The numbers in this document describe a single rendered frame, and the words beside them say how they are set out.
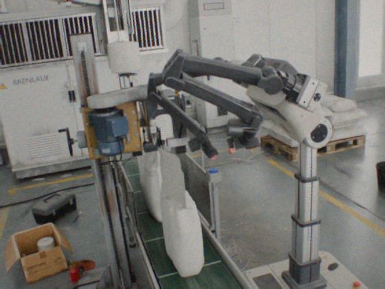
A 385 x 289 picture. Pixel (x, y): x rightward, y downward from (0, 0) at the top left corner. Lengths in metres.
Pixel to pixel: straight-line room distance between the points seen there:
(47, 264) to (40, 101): 2.45
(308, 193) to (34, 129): 3.81
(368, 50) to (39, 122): 6.42
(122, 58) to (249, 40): 5.07
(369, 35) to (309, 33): 1.45
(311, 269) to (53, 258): 1.91
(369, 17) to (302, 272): 6.80
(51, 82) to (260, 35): 3.80
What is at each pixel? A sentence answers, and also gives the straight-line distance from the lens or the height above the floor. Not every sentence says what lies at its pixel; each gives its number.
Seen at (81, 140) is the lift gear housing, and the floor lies 1.15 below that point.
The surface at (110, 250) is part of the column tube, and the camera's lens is 2.67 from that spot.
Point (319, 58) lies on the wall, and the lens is 7.76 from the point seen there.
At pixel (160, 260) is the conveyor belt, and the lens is 2.43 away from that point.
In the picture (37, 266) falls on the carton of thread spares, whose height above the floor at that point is 0.13.
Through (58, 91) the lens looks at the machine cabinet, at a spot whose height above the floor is 1.10.
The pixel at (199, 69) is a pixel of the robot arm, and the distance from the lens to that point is 1.40.
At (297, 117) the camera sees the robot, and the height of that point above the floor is 1.32.
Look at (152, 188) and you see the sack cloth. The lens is 2.75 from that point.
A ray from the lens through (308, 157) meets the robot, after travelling 1.99.
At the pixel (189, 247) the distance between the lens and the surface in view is 2.12.
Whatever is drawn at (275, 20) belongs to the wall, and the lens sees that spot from 7.20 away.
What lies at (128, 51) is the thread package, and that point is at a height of 1.64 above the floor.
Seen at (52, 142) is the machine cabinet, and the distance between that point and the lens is 5.12.
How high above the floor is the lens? 1.75
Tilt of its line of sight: 18 degrees down
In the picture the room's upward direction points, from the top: 5 degrees counter-clockwise
